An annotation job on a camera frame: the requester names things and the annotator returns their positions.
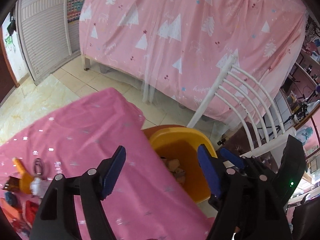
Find blue knitted sock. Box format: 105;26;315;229
5;191;18;207

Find pink star tablecloth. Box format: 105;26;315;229
1;88;212;239

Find black bags hanging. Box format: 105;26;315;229
7;15;16;36

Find black hair tie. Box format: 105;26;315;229
33;158;46;178

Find white louvered wardrobe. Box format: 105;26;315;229
16;0;80;85

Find brown snack wrapper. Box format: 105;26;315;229
3;176;20;192

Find yellow trash bin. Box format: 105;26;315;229
143;125;217;203

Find pink tree-print bed curtain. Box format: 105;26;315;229
79;0;308;126

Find white metal chair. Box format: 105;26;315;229
187;55;296;157

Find dark red door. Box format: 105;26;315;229
0;29;20;106

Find orange box far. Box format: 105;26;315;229
0;198;22;228

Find orange plastic half capsule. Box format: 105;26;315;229
19;172;34;194

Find red Hello Kitty wrapper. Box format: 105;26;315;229
23;200;39;226

